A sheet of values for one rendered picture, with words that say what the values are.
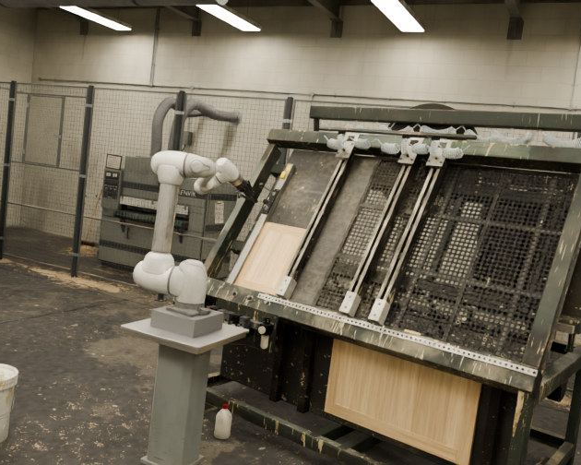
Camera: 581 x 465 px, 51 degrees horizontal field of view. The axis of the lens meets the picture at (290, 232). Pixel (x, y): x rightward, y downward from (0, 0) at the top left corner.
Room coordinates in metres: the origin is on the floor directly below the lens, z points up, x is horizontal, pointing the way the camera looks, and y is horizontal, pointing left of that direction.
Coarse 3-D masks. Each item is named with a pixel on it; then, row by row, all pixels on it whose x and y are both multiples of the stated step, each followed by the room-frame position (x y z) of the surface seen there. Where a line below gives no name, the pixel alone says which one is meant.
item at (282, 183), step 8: (288, 176) 4.18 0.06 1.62; (280, 184) 4.15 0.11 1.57; (280, 192) 4.13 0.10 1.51; (272, 208) 4.07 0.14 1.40; (264, 216) 4.04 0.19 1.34; (256, 224) 4.02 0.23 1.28; (264, 224) 4.02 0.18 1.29; (256, 232) 3.98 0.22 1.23; (248, 240) 3.97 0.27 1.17; (248, 248) 3.93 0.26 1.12; (240, 256) 3.92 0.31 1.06; (240, 264) 3.88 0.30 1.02; (232, 272) 3.87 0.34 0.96; (240, 272) 3.87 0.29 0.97; (232, 280) 3.82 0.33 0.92
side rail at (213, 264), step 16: (272, 144) 4.42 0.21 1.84; (272, 160) 4.40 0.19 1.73; (256, 176) 4.29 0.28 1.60; (256, 192) 4.30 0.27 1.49; (240, 208) 4.18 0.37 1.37; (240, 224) 4.19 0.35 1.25; (224, 240) 4.07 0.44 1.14; (208, 256) 4.04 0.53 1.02; (224, 256) 4.09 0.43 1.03; (208, 272) 3.98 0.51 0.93
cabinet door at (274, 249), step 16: (272, 224) 3.99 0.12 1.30; (256, 240) 3.97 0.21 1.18; (272, 240) 3.91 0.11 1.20; (288, 240) 3.85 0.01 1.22; (256, 256) 3.89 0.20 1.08; (272, 256) 3.83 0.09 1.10; (288, 256) 3.77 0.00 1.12; (256, 272) 3.81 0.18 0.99; (272, 272) 3.75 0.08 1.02; (256, 288) 3.73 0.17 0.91; (272, 288) 3.67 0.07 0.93
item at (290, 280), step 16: (352, 144) 3.95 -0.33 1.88; (352, 160) 4.00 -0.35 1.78; (336, 176) 3.93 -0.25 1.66; (336, 192) 3.88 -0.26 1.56; (320, 208) 3.82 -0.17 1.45; (320, 224) 3.77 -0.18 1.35; (304, 240) 3.72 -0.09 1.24; (304, 256) 3.67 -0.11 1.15; (288, 272) 3.62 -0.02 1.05; (288, 288) 3.57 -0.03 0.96
